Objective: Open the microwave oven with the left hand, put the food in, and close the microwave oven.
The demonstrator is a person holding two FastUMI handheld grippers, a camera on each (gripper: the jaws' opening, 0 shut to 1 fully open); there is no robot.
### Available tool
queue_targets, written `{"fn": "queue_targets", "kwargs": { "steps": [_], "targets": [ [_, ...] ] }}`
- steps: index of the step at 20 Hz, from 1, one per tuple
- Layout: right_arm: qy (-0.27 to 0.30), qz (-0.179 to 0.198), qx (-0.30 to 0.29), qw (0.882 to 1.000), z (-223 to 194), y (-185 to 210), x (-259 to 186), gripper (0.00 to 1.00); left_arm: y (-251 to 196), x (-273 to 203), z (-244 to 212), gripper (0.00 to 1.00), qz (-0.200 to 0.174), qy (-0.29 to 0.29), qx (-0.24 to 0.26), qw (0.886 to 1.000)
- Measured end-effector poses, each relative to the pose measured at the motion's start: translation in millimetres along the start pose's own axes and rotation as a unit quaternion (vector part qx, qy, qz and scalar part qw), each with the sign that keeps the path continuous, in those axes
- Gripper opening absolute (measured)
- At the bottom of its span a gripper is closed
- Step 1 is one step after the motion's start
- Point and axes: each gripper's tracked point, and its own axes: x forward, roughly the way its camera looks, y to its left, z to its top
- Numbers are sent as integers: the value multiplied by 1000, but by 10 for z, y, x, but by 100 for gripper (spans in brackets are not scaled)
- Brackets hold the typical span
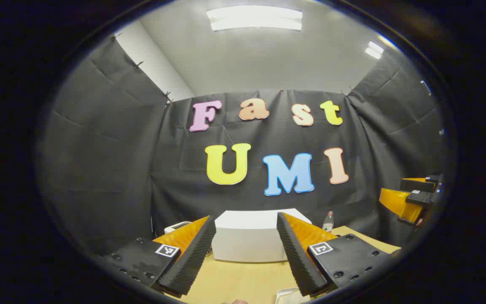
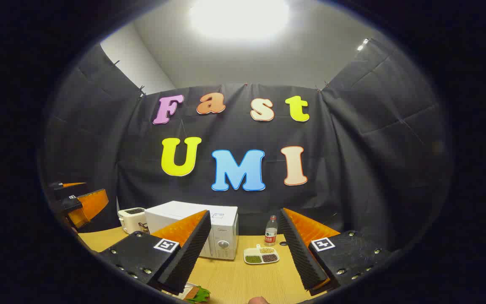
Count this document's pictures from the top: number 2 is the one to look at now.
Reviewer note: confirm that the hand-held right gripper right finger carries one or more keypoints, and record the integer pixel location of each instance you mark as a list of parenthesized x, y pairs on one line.
[(300, 257)]

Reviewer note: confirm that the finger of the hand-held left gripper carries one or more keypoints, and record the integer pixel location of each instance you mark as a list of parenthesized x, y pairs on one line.
[(56, 185), (89, 207)]

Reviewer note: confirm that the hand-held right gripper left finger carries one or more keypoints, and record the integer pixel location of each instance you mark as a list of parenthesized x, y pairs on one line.
[(192, 253)]

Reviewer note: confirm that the white microwave oven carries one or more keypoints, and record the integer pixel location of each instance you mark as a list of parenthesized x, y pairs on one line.
[(226, 228)]

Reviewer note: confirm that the lettuce sandwich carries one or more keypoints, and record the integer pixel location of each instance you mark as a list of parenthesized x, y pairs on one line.
[(198, 295)]

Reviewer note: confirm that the clear plastic water bottle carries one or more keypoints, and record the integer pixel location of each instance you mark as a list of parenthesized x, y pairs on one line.
[(271, 234)]

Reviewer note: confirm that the white divided dish of beans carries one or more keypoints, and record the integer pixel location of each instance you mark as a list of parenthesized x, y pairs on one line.
[(261, 258)]

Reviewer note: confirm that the white toaster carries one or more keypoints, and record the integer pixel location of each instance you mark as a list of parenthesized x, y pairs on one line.
[(130, 220)]

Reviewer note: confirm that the small ceiling spotlight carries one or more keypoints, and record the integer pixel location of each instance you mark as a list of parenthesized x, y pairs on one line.
[(362, 44)]

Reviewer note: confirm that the large ceiling light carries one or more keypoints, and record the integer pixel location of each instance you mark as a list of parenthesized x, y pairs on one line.
[(238, 17)]

